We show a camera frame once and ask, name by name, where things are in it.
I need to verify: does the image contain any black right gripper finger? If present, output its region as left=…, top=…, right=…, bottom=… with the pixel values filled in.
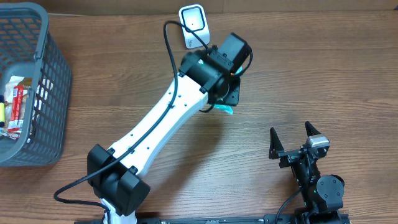
left=305, top=121, right=321, bottom=137
left=269, top=128, right=284, bottom=159

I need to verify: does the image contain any teal orange snack pack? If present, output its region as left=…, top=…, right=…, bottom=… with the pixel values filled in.
left=211, top=66, right=243, bottom=114

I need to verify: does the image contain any beige brown snack pouch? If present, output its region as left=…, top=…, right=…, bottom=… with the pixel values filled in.
left=4, top=76, right=32, bottom=106

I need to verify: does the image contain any red stick snack packet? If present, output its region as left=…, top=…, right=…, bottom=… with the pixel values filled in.
left=7, top=85, right=24, bottom=133

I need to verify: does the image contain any yellow highlighter pen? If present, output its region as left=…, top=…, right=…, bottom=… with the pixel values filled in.
left=0, top=95, right=6, bottom=128

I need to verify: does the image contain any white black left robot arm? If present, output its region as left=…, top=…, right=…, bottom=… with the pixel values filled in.
left=87, top=33, right=252, bottom=223

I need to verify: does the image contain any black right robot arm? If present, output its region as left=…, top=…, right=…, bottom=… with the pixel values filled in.
left=264, top=121, right=350, bottom=224

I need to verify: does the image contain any white barcode scanner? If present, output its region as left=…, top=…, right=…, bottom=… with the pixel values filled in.
left=178, top=4, right=210, bottom=49

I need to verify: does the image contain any grey plastic shopping basket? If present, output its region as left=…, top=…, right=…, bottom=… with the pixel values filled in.
left=1, top=2, right=72, bottom=167

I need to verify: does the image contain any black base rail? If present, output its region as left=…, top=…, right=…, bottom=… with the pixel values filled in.
left=74, top=213, right=351, bottom=224

